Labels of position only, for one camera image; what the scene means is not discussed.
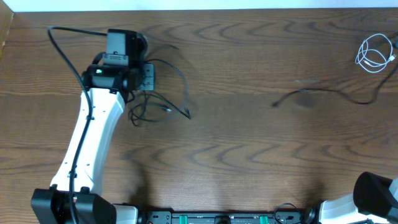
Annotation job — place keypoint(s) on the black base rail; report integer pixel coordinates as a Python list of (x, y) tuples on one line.
[(285, 213)]

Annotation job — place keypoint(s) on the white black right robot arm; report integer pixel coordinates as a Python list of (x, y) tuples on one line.
[(373, 200)]

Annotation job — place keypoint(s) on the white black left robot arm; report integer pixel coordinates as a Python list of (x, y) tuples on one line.
[(74, 195)]

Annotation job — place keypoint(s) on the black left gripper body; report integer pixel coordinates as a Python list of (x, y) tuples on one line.
[(148, 76)]

